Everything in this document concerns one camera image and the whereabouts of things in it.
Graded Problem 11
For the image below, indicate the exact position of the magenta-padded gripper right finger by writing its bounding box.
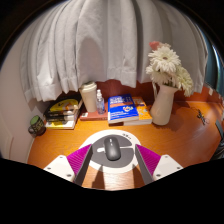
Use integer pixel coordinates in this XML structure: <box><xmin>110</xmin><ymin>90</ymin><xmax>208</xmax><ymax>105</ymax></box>
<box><xmin>134</xmin><ymin>144</ymin><xmax>184</xmax><ymax>185</ymax></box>

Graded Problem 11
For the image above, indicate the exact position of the white and grey mouse pad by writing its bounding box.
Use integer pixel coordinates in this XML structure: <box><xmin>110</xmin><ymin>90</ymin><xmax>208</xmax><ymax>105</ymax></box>
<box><xmin>78</xmin><ymin>129</ymin><xmax>142</xmax><ymax>174</ymax></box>

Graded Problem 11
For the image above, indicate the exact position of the stack of yellow-black books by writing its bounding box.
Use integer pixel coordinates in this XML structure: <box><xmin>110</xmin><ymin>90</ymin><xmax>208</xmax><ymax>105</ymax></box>
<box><xmin>43</xmin><ymin>96</ymin><xmax>84</xmax><ymax>130</ymax></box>

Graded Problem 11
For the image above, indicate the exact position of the dark chair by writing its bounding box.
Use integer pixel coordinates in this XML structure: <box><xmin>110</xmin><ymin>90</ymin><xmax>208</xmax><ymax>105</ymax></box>
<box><xmin>214</xmin><ymin>119</ymin><xmax>224</xmax><ymax>159</ymax></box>

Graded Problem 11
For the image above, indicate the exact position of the black computer mouse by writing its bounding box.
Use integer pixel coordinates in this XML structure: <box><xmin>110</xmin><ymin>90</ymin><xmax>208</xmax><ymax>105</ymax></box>
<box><xmin>103</xmin><ymin>136</ymin><xmax>122</xmax><ymax>162</ymax></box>

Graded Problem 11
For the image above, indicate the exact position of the flat red book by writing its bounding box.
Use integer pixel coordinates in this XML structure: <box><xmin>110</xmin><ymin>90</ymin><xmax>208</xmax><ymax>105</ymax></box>
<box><xmin>79</xmin><ymin>105</ymin><xmax>109</xmax><ymax>122</ymax></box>

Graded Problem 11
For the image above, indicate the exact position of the white ceramic vase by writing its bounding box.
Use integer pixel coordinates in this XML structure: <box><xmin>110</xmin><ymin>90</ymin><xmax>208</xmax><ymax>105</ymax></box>
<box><xmin>149</xmin><ymin>81</ymin><xmax>179</xmax><ymax>127</ymax></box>

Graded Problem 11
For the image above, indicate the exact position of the window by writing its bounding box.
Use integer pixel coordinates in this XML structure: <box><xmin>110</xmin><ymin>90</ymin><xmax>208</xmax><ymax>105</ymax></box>
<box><xmin>203</xmin><ymin>36</ymin><xmax>224</xmax><ymax>101</ymax></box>

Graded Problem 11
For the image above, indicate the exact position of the white curtain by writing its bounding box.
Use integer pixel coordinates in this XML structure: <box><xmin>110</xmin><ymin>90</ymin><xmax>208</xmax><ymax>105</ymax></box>
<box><xmin>19</xmin><ymin>0</ymin><xmax>209</xmax><ymax>103</ymax></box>

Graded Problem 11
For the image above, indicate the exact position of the blue book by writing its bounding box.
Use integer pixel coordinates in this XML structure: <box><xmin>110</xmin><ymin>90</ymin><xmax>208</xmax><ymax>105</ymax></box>
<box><xmin>107</xmin><ymin>93</ymin><xmax>140</xmax><ymax>125</ymax></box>

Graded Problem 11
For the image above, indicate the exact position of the orange book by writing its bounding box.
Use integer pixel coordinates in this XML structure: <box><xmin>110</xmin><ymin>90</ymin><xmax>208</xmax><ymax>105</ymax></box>
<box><xmin>123</xmin><ymin>96</ymin><xmax>153</xmax><ymax>127</ymax></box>

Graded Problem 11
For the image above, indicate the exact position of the clear spray bottle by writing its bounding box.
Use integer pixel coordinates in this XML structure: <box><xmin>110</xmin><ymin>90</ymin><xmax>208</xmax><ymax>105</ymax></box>
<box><xmin>95</xmin><ymin>88</ymin><xmax>106</xmax><ymax>115</ymax></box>

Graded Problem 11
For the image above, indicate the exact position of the green mug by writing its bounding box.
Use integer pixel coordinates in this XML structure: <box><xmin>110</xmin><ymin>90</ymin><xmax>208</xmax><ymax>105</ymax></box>
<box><xmin>27</xmin><ymin>114</ymin><xmax>47</xmax><ymax>137</ymax></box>

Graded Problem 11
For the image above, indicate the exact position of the white artificial flower bunch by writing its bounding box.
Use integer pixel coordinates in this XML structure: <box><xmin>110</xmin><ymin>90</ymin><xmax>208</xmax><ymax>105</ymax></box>
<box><xmin>145</xmin><ymin>40</ymin><xmax>195</xmax><ymax>98</ymax></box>

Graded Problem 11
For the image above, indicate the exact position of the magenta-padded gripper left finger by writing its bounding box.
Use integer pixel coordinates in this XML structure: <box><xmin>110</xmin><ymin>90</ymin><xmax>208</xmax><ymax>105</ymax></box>
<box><xmin>43</xmin><ymin>143</ymin><xmax>95</xmax><ymax>187</ymax></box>

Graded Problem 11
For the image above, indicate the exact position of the white tumbler cup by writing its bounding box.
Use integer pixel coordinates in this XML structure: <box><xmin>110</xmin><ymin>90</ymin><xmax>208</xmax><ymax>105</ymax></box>
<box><xmin>78</xmin><ymin>81</ymin><xmax>98</xmax><ymax>113</ymax></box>

